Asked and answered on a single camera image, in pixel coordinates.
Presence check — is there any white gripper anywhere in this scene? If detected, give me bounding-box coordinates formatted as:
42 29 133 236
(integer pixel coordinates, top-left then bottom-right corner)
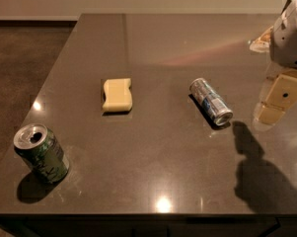
250 0 297 125

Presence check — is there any silver blue redbull can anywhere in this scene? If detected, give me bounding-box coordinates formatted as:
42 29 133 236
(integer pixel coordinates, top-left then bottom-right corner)
189 78 233 126

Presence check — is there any green soda can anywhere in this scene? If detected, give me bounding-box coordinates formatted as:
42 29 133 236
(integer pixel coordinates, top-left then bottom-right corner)
13 123 70 184

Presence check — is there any yellow sponge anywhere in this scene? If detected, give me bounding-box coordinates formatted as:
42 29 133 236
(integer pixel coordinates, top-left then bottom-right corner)
103 78 132 113

